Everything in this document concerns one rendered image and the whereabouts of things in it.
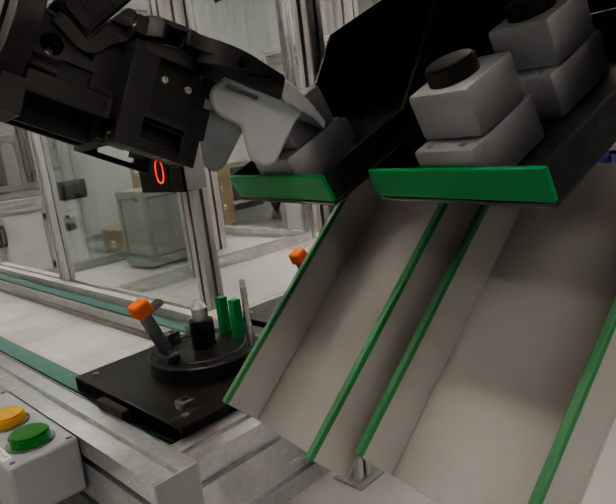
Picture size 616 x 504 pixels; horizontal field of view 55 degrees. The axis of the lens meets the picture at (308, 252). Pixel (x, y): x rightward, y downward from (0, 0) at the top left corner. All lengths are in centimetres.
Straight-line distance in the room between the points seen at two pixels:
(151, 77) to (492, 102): 19
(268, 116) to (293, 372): 24
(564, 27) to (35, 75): 31
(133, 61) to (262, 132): 9
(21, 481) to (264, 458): 23
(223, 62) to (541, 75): 19
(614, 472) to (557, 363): 30
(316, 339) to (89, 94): 29
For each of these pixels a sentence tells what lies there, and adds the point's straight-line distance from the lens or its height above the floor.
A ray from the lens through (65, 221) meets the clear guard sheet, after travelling 142.
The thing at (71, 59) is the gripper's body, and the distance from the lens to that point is 38.
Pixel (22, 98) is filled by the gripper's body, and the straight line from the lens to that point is 36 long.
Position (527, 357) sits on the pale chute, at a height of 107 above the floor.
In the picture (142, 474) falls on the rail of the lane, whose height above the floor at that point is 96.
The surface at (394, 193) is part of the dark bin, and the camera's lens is 39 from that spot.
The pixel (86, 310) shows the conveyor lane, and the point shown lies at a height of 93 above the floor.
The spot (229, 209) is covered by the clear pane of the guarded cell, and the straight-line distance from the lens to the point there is 234.
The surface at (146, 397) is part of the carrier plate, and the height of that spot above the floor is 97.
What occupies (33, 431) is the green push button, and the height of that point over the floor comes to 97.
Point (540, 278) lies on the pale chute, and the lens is 46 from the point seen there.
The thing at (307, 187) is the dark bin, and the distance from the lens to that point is 41.
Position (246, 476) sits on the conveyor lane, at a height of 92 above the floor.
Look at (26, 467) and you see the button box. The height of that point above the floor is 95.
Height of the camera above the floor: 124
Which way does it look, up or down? 12 degrees down
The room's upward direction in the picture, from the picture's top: 7 degrees counter-clockwise
